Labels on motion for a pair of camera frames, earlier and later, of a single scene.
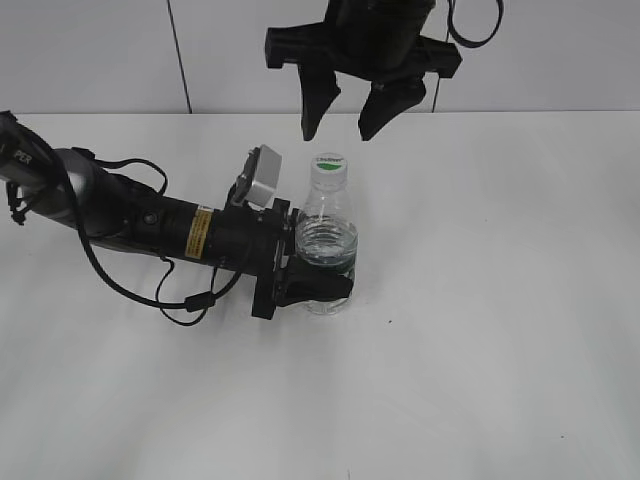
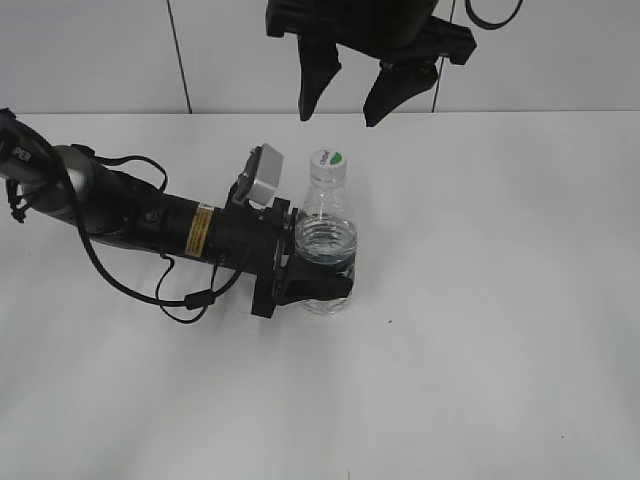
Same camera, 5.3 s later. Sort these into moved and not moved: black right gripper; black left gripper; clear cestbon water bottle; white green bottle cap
Moved: black right gripper
Not moved: black left gripper; clear cestbon water bottle; white green bottle cap
